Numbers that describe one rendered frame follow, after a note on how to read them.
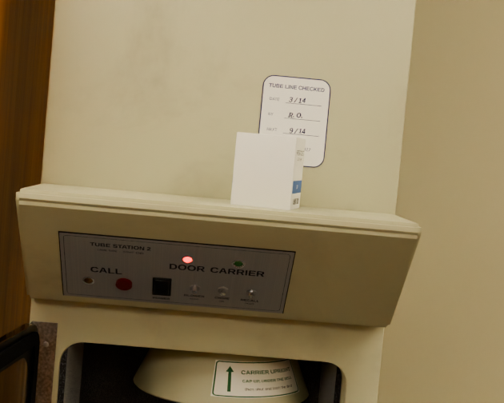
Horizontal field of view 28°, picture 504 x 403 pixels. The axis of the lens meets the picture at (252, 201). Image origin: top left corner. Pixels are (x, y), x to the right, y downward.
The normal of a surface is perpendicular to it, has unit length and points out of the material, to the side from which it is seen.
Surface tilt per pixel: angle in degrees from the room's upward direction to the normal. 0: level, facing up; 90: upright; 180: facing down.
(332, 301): 135
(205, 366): 66
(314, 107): 90
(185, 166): 90
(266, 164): 90
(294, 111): 90
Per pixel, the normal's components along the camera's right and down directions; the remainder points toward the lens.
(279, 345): 0.04, 0.06
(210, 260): -0.04, 0.74
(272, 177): -0.19, 0.04
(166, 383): -0.55, -0.41
